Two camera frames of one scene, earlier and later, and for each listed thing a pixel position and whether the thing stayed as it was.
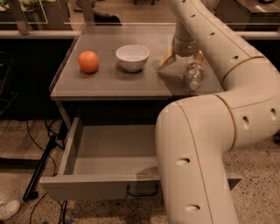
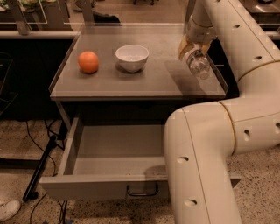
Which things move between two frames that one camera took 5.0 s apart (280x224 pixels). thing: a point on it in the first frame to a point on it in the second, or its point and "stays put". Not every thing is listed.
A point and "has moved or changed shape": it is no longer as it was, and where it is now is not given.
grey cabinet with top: [112, 72] stays put
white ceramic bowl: [132, 58] stays put
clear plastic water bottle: [194, 75] has moved or changed shape
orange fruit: [88, 61] stays put
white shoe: [9, 208] stays put
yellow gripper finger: [199, 56] to [205, 47]
